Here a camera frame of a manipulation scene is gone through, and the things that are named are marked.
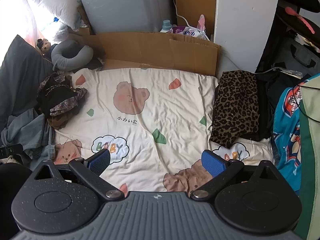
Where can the sheer pink curtain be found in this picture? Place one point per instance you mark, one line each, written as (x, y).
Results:
(27, 30)

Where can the dark grey pillow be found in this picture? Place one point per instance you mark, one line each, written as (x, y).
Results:
(22, 80)

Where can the blue cartoon print blanket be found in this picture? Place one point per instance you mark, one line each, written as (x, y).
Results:
(285, 142)

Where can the white partition counter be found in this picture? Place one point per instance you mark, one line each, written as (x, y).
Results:
(245, 25)

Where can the black skirt with bear lining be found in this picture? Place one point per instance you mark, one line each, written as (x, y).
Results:
(57, 92)

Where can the pink plastic bag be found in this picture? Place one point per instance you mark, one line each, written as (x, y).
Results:
(201, 22)

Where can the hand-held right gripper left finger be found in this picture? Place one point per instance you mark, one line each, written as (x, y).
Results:
(100, 160)

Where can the pink curved plastic item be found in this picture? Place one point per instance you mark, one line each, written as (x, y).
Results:
(300, 17)

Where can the blue-grey denim jeans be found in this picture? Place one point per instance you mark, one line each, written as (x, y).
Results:
(25, 130)

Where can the cream bear print blanket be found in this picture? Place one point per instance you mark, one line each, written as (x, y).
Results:
(162, 110)

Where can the flattened cardboard box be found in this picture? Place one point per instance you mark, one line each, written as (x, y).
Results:
(150, 50)

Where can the dark cloth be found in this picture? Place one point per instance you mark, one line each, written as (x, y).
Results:
(96, 63)

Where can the tall cardboard sheet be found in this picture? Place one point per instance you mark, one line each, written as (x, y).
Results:
(197, 0)

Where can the purple and white refill pouch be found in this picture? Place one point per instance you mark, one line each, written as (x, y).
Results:
(187, 32)

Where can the green garment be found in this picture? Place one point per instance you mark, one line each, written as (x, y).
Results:
(310, 155)

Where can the detergent bottle with blue cap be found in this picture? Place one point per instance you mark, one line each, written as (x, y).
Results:
(166, 26)

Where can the grey neck pillow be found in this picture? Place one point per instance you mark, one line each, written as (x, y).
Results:
(62, 52)

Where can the small plush doll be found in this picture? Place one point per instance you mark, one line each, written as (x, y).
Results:
(45, 45)

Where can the black folded garment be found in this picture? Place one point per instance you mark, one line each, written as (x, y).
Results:
(265, 110)

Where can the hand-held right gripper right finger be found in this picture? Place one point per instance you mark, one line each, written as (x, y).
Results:
(213, 163)

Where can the leopard print garment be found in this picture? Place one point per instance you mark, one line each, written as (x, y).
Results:
(235, 105)

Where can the brown garment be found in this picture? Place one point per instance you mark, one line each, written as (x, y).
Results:
(58, 123)

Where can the white pillow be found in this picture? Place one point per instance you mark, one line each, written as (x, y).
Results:
(57, 7)

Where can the grey plastic-wrapped mattress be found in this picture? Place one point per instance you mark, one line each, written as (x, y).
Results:
(125, 5)

